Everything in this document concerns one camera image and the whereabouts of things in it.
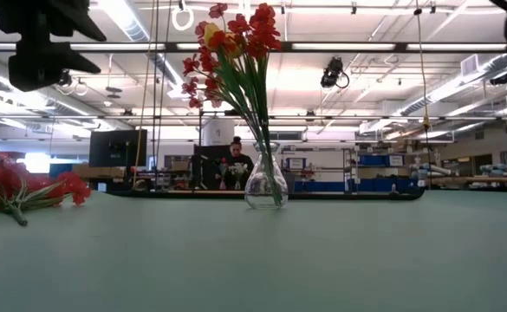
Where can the red background flower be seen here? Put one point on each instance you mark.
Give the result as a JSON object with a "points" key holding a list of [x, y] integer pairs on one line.
{"points": [[223, 162]]}

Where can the yellow artificial tulip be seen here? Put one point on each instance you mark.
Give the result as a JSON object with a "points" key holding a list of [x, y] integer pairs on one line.
{"points": [[212, 34], [234, 47]]}

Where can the black hanging camera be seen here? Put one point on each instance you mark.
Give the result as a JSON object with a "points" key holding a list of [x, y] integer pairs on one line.
{"points": [[332, 71]]}

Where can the silver ventilation duct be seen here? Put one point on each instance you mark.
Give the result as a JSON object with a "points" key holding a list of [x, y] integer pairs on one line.
{"points": [[452, 89]]}

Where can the wooden workbench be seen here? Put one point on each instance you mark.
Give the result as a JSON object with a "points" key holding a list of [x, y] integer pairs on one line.
{"points": [[487, 180]]}

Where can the metal shelf rack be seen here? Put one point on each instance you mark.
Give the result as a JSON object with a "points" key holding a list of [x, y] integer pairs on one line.
{"points": [[352, 171]]}

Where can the bright red artificial flower bunch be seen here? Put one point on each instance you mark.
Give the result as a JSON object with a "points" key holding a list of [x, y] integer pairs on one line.
{"points": [[264, 26]]}

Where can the blue storage bin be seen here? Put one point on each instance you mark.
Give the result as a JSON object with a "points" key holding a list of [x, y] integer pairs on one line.
{"points": [[372, 160], [318, 186], [378, 185]]}

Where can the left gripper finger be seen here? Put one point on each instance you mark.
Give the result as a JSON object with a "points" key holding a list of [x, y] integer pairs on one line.
{"points": [[49, 65], [79, 19]]}

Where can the clear glass vase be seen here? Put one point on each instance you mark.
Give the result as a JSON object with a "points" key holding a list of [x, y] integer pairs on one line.
{"points": [[259, 182]]}

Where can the black ceiling camera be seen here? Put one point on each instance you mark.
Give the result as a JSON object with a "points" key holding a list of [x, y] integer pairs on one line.
{"points": [[500, 79], [65, 79]]}

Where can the black computer monitor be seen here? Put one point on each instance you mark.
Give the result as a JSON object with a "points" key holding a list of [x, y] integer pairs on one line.
{"points": [[118, 147]]}

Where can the white framed sign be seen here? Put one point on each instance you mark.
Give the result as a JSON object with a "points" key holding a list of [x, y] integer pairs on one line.
{"points": [[295, 163]]}

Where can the brown cardboard box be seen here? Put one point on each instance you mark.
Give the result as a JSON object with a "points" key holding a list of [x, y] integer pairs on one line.
{"points": [[97, 172]]}

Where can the black background monitor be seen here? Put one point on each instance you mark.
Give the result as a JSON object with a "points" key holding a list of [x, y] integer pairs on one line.
{"points": [[207, 167]]}

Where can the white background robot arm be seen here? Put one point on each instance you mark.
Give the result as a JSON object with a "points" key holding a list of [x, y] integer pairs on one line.
{"points": [[502, 169], [435, 169]]}

